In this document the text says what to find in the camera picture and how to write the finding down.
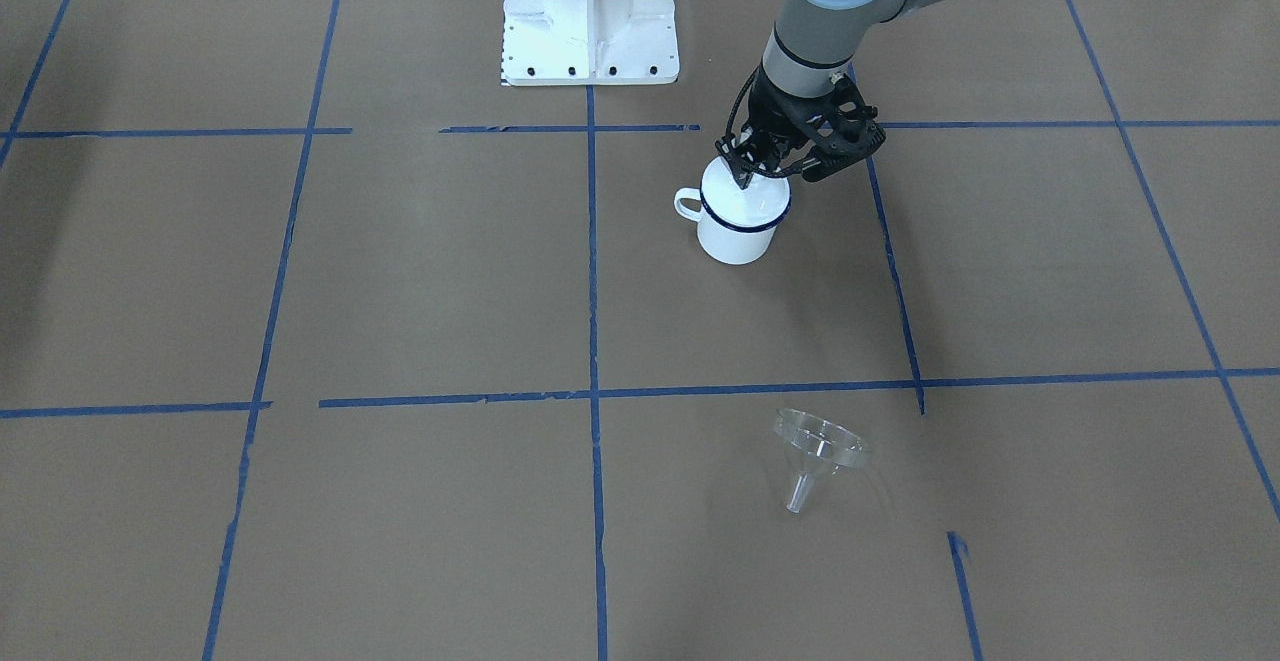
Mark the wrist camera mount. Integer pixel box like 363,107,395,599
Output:
797,73,886,183

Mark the clear plastic funnel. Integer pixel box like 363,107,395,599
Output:
774,409,873,515

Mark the white enamel cup lid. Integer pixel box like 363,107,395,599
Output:
699,158,792,233

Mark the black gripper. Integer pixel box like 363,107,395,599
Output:
733,67,836,191

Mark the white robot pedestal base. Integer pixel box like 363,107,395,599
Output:
500,0,681,87

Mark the white enamel mug blue rim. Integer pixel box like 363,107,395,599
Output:
673,158,792,265

